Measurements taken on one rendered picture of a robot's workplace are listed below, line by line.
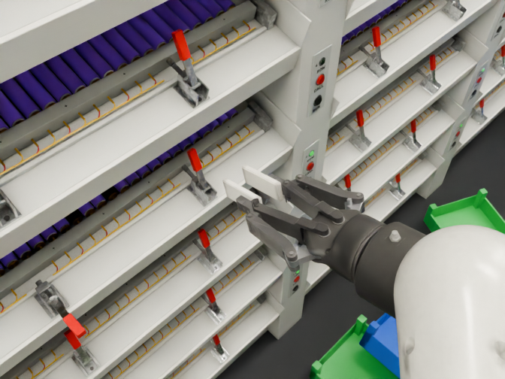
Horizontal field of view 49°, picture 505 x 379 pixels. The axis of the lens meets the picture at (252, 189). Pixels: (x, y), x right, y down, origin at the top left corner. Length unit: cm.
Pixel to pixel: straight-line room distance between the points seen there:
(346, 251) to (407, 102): 79
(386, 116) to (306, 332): 64
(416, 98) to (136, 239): 80
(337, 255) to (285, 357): 96
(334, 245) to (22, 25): 37
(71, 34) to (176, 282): 57
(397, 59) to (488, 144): 107
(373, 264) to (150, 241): 37
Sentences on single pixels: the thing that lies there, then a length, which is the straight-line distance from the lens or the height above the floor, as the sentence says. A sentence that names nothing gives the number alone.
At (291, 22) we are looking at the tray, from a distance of 80.
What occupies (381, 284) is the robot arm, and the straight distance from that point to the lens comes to 58.
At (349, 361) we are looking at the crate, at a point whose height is 0.
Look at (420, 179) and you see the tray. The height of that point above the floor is 15.
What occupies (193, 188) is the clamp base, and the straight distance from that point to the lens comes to 86.
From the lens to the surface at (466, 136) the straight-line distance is 193.
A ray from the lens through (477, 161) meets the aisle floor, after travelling 209.
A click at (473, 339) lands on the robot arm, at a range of 40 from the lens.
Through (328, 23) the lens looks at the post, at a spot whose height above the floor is 97.
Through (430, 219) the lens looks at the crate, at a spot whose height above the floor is 4.
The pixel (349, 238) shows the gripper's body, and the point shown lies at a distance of 61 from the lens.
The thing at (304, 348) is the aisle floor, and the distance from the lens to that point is 157.
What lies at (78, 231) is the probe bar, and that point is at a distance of 81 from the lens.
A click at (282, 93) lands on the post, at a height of 85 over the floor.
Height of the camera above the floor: 143
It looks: 50 degrees down
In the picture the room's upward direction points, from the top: straight up
